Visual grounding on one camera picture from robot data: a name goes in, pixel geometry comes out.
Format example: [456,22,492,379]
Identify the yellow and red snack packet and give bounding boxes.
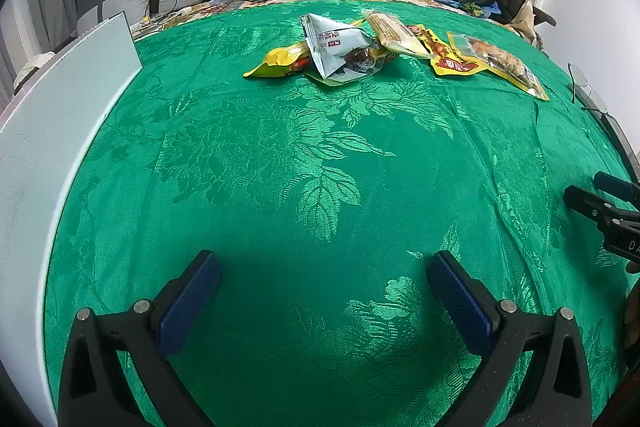
[410,24,488,78]

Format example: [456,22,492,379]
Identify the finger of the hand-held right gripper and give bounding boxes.
[563,186,640,229]
[594,172,640,204]

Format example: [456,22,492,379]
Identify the clear peanut packet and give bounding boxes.
[446,32,551,102]

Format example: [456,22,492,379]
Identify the clear eyeglasses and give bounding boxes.
[567,63,612,112]

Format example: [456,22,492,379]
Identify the yellow packet of round snacks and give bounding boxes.
[243,42,321,80]

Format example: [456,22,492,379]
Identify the black cable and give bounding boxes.
[145,0,180,20]

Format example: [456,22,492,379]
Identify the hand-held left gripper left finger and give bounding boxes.
[59,249,222,427]

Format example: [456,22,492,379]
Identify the green dark snack packet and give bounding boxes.
[305,47,388,86]

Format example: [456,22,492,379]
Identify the floral bed sheet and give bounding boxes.
[131,0,281,40]

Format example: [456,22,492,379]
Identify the white triangular snack packet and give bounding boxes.
[300,13,386,82]

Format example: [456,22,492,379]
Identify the white board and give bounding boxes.
[0,11,143,427]

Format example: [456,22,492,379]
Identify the beige snack packet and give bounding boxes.
[362,9,436,59]

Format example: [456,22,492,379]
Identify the person's right hand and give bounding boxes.
[622,279,640,353]

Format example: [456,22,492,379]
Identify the green patterned blanket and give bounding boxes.
[42,0,640,427]

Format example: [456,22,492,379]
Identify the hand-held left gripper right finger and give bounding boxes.
[426,250,593,427]

